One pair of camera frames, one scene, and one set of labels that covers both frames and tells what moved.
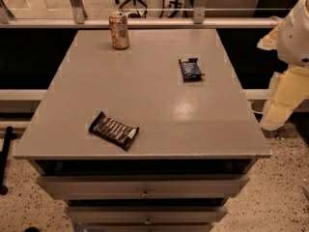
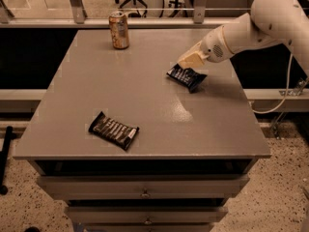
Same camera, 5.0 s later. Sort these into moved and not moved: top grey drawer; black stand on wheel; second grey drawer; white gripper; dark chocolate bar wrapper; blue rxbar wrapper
Moved: white gripper; blue rxbar wrapper
Not moved: top grey drawer; black stand on wheel; dark chocolate bar wrapper; second grey drawer
